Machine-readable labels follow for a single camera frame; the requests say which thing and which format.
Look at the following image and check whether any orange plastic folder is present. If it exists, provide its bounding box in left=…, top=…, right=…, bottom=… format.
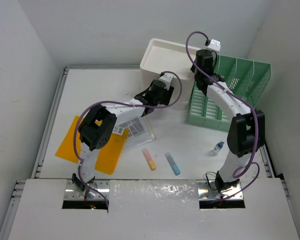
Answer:
left=55, top=115, right=129, bottom=175

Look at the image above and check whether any blue highlighter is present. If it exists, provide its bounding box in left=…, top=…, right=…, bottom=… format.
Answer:
left=165, top=152, right=181, bottom=176

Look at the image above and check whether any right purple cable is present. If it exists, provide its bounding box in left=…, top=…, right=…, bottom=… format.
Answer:
left=185, top=30, right=261, bottom=202

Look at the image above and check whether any blue-capped small dropper bottle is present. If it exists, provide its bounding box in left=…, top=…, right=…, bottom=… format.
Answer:
left=211, top=140, right=225, bottom=155

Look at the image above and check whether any clear sleeve with documents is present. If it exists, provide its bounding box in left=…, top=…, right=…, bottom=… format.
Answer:
left=112, top=117, right=156, bottom=151

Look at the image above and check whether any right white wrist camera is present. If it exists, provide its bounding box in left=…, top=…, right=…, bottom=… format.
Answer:
left=205, top=39, right=221, bottom=51

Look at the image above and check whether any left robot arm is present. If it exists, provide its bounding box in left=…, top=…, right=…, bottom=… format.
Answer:
left=71, top=73, right=174, bottom=192

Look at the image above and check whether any white foam front panel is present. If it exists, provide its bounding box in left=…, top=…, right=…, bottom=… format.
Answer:
left=9, top=178, right=299, bottom=240

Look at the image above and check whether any green plastic file organizer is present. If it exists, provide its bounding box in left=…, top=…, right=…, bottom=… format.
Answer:
left=187, top=55, right=272, bottom=132

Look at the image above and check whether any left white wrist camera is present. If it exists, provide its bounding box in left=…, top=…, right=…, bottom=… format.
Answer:
left=158, top=72, right=174, bottom=89

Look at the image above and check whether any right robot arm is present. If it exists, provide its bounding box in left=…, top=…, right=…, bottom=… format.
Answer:
left=191, top=49, right=265, bottom=192

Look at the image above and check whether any purple cable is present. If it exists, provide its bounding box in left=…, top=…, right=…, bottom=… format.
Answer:
left=185, top=30, right=261, bottom=202
left=73, top=71, right=183, bottom=208

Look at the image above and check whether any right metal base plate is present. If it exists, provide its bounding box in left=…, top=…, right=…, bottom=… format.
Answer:
left=197, top=180, right=244, bottom=201

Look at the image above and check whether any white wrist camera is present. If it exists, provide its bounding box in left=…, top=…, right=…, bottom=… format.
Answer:
left=158, top=72, right=174, bottom=89
left=205, top=39, right=221, bottom=51

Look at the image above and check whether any white three-drawer storage box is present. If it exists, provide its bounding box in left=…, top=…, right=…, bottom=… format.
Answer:
left=139, top=38, right=195, bottom=111

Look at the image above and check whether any metal base plate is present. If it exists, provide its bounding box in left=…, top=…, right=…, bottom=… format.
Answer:
left=197, top=180, right=244, bottom=201
left=63, top=180, right=110, bottom=201

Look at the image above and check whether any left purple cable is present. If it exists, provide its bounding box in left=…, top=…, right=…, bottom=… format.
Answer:
left=73, top=71, right=183, bottom=208

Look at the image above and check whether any orange pink highlighter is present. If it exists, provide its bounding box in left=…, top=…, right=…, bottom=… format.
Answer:
left=141, top=148, right=156, bottom=171

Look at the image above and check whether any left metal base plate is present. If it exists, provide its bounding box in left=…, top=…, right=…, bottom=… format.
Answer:
left=63, top=180, right=110, bottom=201

